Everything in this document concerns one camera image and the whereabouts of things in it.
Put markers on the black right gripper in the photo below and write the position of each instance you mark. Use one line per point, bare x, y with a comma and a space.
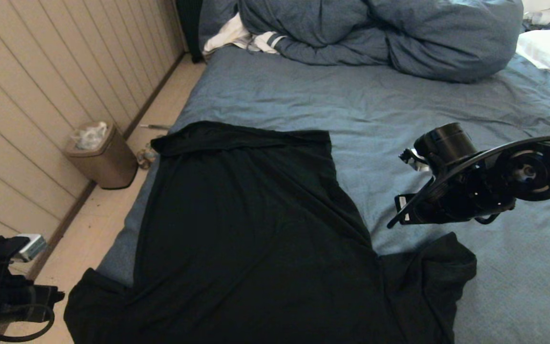
461, 200

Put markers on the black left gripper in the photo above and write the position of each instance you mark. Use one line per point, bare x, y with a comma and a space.
12, 303

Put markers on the black printed t-shirt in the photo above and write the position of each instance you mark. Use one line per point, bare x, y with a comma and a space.
256, 248

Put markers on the blue bed sheet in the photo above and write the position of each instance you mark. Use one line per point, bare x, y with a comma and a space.
399, 119

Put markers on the bronze trash bin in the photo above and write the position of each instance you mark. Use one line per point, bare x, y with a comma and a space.
108, 167

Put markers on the green patterned slippers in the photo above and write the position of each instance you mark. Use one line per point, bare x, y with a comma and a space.
146, 157

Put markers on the crumpled blue duvet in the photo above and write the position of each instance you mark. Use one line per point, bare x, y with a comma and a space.
423, 38

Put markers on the white striped garment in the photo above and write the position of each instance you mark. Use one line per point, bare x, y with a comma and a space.
229, 36

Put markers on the black bedside furniture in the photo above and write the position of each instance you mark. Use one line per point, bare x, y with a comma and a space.
190, 28

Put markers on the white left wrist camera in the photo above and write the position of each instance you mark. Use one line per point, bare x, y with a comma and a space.
34, 246

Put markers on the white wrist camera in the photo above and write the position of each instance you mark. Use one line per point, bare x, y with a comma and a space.
34, 246
416, 160

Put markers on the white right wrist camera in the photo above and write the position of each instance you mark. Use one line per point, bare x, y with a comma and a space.
416, 160

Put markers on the black left camera bracket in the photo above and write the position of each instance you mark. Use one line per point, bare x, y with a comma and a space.
3, 263

